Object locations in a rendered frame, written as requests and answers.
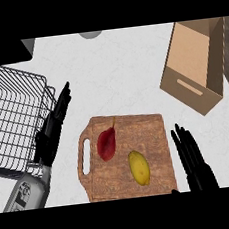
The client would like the black flat appliance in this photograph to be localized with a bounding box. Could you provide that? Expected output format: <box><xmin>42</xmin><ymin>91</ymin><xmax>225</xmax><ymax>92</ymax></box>
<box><xmin>0</xmin><ymin>37</ymin><xmax>38</xmax><ymax>67</ymax></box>

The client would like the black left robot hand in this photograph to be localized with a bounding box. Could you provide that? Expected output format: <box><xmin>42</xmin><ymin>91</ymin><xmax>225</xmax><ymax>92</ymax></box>
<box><xmin>24</xmin><ymin>80</ymin><xmax>80</xmax><ymax>170</ymax></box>

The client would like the brown wooden cutting board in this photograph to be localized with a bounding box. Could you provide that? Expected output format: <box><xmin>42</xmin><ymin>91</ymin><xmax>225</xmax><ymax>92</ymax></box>
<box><xmin>71</xmin><ymin>107</ymin><xmax>180</xmax><ymax>205</ymax></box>

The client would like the yellow lemon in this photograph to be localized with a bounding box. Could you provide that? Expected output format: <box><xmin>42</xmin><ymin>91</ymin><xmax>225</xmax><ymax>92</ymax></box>
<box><xmin>127</xmin><ymin>148</ymin><xmax>153</xmax><ymax>188</ymax></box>

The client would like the brown cardboard box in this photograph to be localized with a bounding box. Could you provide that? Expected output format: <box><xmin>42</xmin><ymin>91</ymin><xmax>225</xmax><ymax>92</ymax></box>
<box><xmin>152</xmin><ymin>16</ymin><xmax>229</xmax><ymax>122</ymax></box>

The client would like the red chili pepper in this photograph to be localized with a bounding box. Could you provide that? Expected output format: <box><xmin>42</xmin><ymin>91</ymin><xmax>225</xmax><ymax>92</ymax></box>
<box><xmin>93</xmin><ymin>116</ymin><xmax>122</xmax><ymax>164</ymax></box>

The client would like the grey round object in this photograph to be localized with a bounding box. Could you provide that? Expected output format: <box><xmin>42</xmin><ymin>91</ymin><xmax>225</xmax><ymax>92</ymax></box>
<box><xmin>78</xmin><ymin>29</ymin><xmax>105</xmax><ymax>41</ymax></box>

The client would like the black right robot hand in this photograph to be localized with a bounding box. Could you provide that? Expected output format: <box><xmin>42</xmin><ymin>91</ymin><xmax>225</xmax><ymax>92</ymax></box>
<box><xmin>163</xmin><ymin>119</ymin><xmax>221</xmax><ymax>195</ymax></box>

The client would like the dark wire basket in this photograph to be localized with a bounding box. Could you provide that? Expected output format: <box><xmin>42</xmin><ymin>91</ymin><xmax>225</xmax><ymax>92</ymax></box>
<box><xmin>0</xmin><ymin>52</ymin><xmax>67</xmax><ymax>183</ymax></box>

